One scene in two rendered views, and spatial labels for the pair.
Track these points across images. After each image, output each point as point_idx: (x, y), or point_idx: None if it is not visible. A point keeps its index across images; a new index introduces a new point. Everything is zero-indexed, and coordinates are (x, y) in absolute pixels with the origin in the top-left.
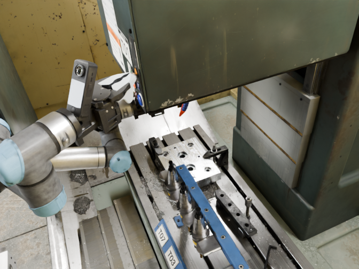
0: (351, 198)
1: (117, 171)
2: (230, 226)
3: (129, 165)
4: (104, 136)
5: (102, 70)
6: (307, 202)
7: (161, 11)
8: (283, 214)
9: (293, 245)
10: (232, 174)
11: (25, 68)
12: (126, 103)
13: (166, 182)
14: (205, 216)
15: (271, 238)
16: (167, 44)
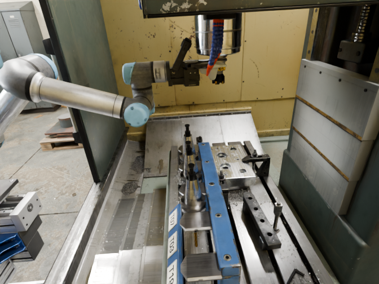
0: None
1: (129, 122)
2: (251, 234)
3: (144, 120)
4: (134, 95)
5: (179, 87)
6: (358, 236)
7: None
8: (324, 249)
9: (329, 279)
10: (269, 185)
11: (121, 73)
12: (161, 63)
13: (181, 152)
14: (206, 190)
15: (299, 261)
16: None
